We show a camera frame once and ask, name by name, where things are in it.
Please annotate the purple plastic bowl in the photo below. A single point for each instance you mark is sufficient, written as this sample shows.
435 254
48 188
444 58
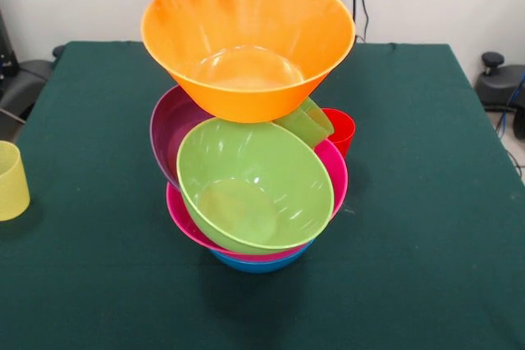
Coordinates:
168 133

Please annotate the pink plastic bowl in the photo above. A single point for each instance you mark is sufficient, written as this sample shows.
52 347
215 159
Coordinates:
338 178

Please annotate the green plastic cup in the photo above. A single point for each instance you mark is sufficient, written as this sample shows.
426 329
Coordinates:
307 124

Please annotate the black equipment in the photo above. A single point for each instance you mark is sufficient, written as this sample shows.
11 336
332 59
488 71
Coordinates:
16 83

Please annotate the red plastic cup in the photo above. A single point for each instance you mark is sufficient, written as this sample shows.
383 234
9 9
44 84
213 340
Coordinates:
343 133

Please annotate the black wheeled base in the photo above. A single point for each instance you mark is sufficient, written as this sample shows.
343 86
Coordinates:
498 83

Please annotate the dark green tablecloth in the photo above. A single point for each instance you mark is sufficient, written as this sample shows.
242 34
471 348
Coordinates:
369 264

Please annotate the large blue plastic bowl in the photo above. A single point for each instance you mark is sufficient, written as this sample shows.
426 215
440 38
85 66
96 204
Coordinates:
262 266

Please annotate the large orange plastic bowl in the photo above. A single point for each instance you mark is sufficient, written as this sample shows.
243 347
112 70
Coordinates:
246 100

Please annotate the green plastic bowl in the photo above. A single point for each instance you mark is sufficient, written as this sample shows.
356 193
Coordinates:
254 186

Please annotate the yellow plastic cup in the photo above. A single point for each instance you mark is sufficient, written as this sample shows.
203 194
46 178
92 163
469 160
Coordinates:
12 186

